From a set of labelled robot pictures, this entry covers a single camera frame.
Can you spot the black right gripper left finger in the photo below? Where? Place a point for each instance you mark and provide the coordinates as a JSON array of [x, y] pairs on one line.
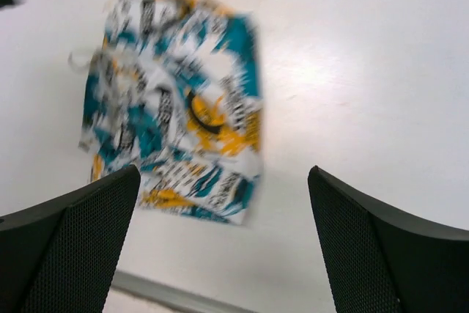
[[61, 255]]

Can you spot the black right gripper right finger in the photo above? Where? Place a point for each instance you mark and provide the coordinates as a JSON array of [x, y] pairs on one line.
[[379, 258]]

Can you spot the white yellow teal printed shorts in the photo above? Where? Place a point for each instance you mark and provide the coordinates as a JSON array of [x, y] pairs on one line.
[[174, 90]]

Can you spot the aluminium table rail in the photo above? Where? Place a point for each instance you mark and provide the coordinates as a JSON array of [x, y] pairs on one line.
[[169, 296]]

